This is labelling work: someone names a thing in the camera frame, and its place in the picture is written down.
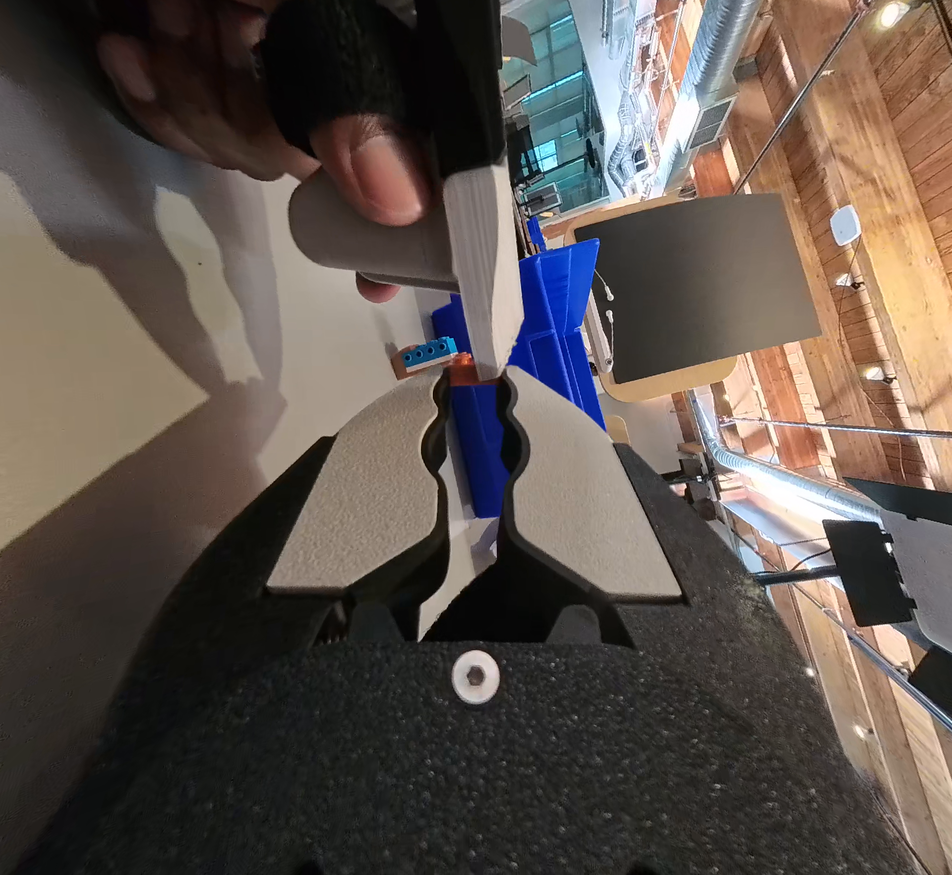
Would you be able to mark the grey studio light panel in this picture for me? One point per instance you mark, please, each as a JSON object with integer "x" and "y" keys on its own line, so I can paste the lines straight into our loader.
{"x": 922, "y": 562}

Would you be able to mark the black wood-edged divider panel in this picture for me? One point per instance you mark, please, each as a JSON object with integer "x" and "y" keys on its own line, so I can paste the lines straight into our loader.
{"x": 699, "y": 280}

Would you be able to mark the blue plastic bin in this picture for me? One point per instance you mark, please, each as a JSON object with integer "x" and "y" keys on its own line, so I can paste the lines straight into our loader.
{"x": 550, "y": 324}

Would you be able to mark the blue and brown brick assembly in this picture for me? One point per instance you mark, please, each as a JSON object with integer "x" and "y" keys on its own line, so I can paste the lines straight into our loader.
{"x": 428, "y": 354}

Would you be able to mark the orange toy brick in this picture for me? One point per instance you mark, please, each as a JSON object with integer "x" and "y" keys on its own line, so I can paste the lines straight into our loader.
{"x": 465, "y": 370}

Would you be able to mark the white metal frame rail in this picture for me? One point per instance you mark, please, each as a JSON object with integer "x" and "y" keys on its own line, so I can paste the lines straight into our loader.
{"x": 599, "y": 324}

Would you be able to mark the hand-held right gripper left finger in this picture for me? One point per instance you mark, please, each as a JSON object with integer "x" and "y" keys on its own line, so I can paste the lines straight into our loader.
{"x": 364, "y": 503}

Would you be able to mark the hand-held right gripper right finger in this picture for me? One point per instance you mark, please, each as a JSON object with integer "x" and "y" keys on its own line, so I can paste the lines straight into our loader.
{"x": 587, "y": 510}

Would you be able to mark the black tripod stand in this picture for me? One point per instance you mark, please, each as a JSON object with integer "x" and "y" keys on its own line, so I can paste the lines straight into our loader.
{"x": 796, "y": 576}

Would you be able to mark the white ceiling access point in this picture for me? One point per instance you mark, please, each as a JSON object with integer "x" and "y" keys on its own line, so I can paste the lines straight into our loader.
{"x": 846, "y": 226}

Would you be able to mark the silver ventilation duct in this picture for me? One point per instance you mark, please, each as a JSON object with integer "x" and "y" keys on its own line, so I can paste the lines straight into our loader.
{"x": 729, "y": 12}

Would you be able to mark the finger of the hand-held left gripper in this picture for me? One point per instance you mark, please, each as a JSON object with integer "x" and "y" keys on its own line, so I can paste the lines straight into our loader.
{"x": 487, "y": 257}

